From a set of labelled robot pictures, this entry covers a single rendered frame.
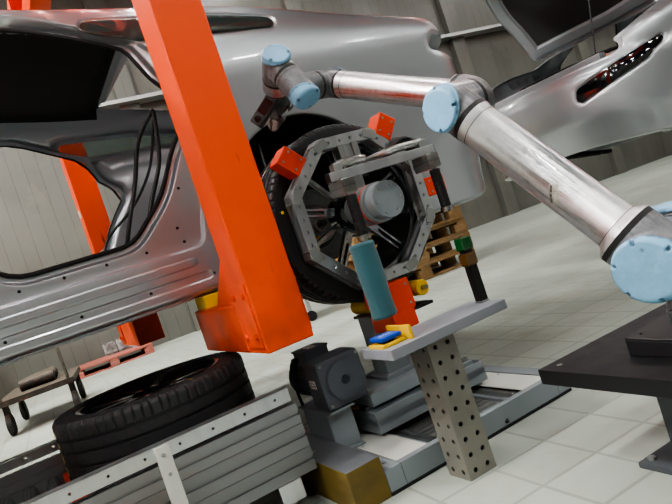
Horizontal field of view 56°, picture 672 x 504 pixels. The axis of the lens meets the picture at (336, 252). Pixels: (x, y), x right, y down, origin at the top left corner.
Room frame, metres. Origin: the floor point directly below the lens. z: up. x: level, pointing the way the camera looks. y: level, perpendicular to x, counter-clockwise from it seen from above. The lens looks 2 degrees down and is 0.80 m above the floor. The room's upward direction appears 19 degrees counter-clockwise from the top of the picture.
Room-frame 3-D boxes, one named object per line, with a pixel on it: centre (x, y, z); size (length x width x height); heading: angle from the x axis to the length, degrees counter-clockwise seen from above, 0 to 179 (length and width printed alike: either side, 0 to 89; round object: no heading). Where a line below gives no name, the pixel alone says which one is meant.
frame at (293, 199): (2.26, -0.14, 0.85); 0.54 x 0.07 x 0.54; 117
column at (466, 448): (1.86, -0.18, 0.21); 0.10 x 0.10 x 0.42; 27
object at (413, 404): (2.43, -0.09, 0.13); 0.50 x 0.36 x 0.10; 117
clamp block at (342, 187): (2.00, -0.08, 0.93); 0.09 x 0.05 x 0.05; 27
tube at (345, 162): (2.11, -0.11, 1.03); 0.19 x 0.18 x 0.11; 27
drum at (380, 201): (2.20, -0.17, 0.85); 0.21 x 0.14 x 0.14; 27
